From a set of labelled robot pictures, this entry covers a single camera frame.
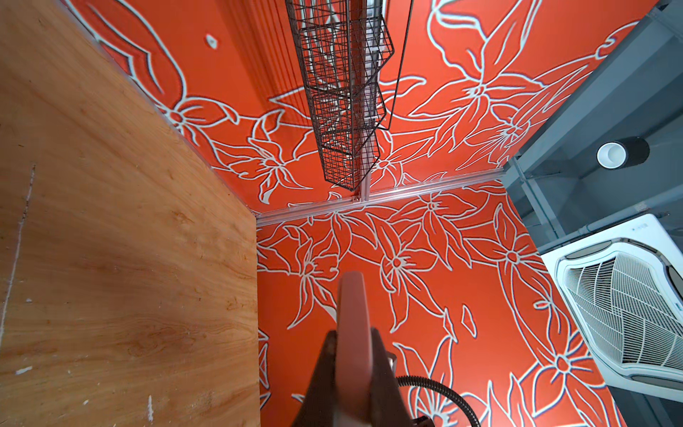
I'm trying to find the black wire wall basket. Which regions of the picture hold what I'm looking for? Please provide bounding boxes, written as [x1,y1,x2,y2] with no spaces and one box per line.
[286,1,395,191]

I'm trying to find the black cylindrical ceiling light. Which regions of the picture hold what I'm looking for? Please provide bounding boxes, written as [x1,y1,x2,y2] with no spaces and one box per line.
[596,137,650,170]

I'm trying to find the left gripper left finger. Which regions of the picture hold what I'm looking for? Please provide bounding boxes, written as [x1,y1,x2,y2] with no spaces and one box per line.
[292,330,337,427]

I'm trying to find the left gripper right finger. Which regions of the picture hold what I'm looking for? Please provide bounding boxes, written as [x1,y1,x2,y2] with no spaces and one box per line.
[370,328,413,427]

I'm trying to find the white ceiling air conditioner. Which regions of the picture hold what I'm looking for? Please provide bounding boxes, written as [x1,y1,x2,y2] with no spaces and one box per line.
[542,213,682,402]

